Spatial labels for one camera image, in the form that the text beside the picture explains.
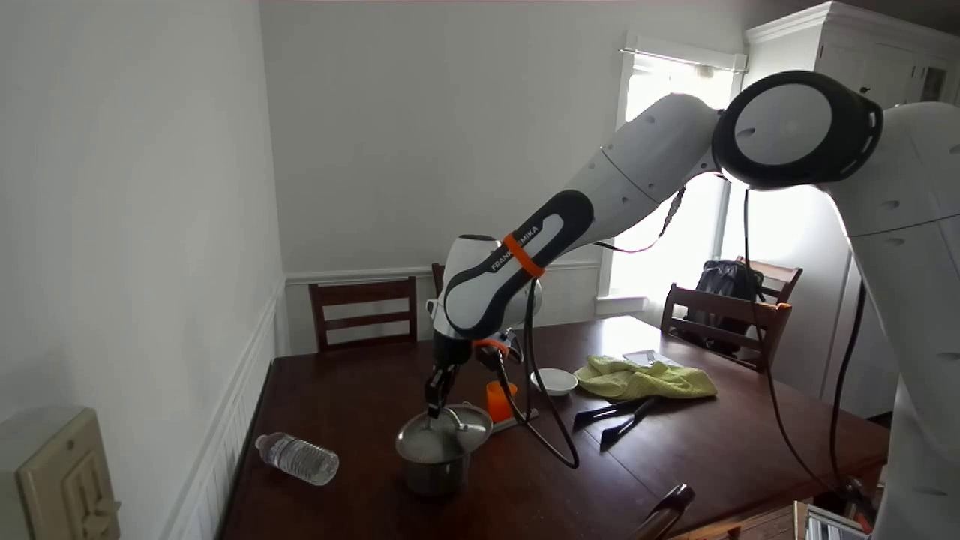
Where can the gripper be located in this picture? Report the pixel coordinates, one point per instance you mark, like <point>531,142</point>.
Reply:
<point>451,351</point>

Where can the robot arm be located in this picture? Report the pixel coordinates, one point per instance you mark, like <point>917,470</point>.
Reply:
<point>907,195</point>

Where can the silver pot lid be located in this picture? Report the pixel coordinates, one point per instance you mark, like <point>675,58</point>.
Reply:
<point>466,429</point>

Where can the silver pot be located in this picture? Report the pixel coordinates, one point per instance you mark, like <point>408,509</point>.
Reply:
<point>435,474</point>

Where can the orange cup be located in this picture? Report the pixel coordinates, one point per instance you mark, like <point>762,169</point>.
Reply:
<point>498,403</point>

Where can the wooden chair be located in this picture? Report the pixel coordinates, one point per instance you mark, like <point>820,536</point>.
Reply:
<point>437,277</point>
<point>363,292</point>

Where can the grey flat tray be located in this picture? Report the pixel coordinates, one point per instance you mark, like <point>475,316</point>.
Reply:
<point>522,420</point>

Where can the white bowl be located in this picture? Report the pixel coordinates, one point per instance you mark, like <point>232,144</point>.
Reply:
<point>555,382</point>

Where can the clear plastic water bottle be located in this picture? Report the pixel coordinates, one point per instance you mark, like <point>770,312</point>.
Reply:
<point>300,458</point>

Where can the yellow-green cloth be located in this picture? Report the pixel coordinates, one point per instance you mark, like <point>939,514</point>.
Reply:
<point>645,382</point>

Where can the clear flat packet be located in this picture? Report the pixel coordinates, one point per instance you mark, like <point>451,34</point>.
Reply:
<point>649,358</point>

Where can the window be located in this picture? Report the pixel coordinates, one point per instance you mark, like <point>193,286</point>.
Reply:
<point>675,247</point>

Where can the dark glossy chair top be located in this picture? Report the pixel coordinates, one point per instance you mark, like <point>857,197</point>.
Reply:
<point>666,510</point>

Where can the pair of wooden chairs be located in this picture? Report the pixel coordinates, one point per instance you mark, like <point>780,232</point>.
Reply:
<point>731,311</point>

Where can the black backpack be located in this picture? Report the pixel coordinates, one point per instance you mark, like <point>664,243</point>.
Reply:
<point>726,283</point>

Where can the white cabinet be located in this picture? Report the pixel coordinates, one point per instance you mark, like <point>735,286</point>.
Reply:
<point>806,300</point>

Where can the silver framed screen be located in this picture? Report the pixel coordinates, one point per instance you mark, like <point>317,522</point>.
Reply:
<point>829,525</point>

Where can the beige wall switch plate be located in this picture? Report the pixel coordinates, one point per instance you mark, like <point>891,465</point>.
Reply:
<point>60,480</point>

